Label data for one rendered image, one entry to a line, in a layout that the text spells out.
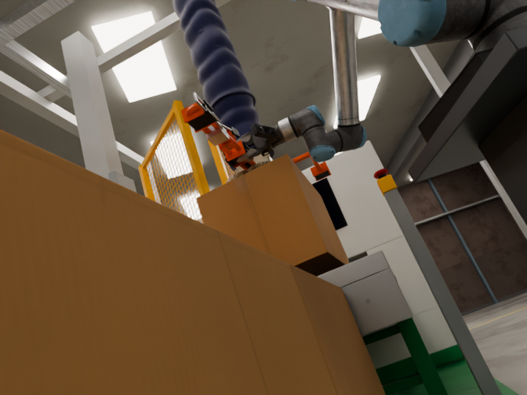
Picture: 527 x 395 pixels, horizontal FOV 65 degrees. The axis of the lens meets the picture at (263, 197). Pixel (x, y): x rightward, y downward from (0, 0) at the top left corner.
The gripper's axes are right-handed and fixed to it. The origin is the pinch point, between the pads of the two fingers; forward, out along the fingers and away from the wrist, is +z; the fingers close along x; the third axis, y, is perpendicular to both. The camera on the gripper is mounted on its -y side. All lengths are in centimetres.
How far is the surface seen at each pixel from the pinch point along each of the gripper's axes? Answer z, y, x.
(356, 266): -27, -13, -62
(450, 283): -178, 1120, -35
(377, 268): -33, -13, -65
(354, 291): -24, -13, -68
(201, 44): 1, 16, 73
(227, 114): 1.7, 17.3, 29.5
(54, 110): 177, 121, 191
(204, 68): 5, 17, 59
